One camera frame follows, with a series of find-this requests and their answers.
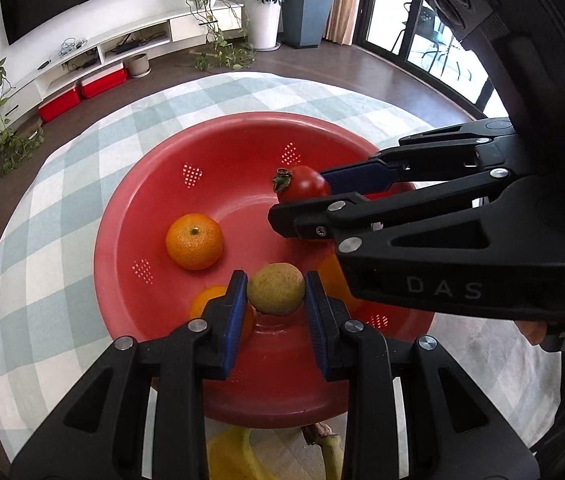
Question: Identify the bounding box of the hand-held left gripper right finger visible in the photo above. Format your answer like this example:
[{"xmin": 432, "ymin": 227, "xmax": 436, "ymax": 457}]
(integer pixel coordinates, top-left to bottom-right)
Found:
[{"xmin": 303, "ymin": 270, "xmax": 538, "ymax": 480}]

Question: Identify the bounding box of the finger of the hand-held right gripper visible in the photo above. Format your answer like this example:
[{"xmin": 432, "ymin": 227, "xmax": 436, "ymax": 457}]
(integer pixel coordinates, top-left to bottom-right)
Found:
[
  {"xmin": 267, "ymin": 166, "xmax": 565, "ymax": 263},
  {"xmin": 318, "ymin": 117, "xmax": 518, "ymax": 196}
]

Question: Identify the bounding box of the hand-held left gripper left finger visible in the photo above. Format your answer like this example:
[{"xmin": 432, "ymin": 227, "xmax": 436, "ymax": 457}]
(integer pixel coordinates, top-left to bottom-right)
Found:
[{"xmin": 10, "ymin": 270, "xmax": 249, "ymax": 480}]

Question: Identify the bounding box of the red tomato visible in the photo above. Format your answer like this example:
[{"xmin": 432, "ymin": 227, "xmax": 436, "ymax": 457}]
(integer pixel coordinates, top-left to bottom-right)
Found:
[{"xmin": 272, "ymin": 165, "xmax": 332, "ymax": 204}]

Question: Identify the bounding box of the orange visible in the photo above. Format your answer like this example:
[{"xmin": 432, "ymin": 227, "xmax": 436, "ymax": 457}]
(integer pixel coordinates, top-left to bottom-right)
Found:
[
  {"xmin": 318, "ymin": 255, "xmax": 353, "ymax": 306},
  {"xmin": 190, "ymin": 285, "xmax": 256, "ymax": 343},
  {"xmin": 166, "ymin": 213, "xmax": 224, "ymax": 271}
]

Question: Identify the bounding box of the brown kiwi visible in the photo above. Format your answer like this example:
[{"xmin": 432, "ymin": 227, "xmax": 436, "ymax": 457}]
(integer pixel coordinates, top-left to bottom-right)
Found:
[{"xmin": 247, "ymin": 262, "xmax": 307, "ymax": 317}]

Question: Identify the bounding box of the red plastic basin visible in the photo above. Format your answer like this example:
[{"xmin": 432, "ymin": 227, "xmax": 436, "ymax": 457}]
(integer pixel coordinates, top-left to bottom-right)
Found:
[{"xmin": 95, "ymin": 111, "xmax": 438, "ymax": 430}]

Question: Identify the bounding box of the yellow banana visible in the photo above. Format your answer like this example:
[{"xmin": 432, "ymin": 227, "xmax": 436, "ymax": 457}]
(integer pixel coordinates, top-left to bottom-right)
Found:
[
  {"xmin": 302, "ymin": 422, "xmax": 344, "ymax": 480},
  {"xmin": 206, "ymin": 426, "xmax": 288, "ymax": 480}
]

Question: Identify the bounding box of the person's right hand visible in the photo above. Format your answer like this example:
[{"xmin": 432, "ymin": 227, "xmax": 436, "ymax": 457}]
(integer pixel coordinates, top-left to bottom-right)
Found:
[{"xmin": 513, "ymin": 317, "xmax": 549, "ymax": 348}]

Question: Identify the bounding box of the outdoor metal chair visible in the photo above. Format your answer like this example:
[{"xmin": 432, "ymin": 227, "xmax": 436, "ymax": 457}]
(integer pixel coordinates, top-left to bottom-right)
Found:
[{"xmin": 397, "ymin": 5, "xmax": 443, "ymax": 56}]

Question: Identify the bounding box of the broad-leaf plant in grey-blue pot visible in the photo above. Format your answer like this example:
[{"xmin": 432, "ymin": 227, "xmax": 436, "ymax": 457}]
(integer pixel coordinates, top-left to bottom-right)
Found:
[{"xmin": 281, "ymin": 0, "xmax": 335, "ymax": 50}]

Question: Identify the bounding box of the black-framed glass door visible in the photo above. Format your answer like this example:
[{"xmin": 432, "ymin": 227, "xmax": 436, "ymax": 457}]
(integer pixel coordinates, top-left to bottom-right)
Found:
[{"xmin": 355, "ymin": 0, "xmax": 513, "ymax": 121}]

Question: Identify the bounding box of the beige curtain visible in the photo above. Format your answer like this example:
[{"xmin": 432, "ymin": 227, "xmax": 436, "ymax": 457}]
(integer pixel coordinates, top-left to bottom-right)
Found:
[{"xmin": 323, "ymin": 0, "xmax": 378, "ymax": 46}]

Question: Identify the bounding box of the plant in white round pot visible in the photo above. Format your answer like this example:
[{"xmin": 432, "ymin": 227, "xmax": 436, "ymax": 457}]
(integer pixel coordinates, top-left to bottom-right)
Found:
[{"xmin": 230, "ymin": 0, "xmax": 283, "ymax": 51}]

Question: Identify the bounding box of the green white checked tablecloth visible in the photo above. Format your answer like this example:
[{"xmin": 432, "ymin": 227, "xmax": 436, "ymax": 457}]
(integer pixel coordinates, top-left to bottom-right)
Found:
[{"xmin": 0, "ymin": 71, "xmax": 560, "ymax": 466}]

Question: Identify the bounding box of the white television cabinet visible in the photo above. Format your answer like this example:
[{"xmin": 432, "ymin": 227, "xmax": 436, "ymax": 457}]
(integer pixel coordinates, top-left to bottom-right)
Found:
[{"xmin": 5, "ymin": 0, "xmax": 246, "ymax": 111}]

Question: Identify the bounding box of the small grey pot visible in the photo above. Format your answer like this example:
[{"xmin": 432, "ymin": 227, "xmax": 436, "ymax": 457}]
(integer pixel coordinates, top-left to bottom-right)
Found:
[{"xmin": 127, "ymin": 52, "xmax": 150, "ymax": 78}]

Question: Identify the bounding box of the tangle of cables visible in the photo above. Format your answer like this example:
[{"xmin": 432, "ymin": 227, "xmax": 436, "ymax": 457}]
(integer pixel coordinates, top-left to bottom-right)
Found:
[{"xmin": 57, "ymin": 37, "xmax": 88, "ymax": 56}]

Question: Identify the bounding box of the black wall television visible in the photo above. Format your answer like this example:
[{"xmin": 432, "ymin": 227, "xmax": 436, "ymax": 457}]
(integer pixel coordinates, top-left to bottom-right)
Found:
[{"xmin": 0, "ymin": 0, "xmax": 179, "ymax": 46}]

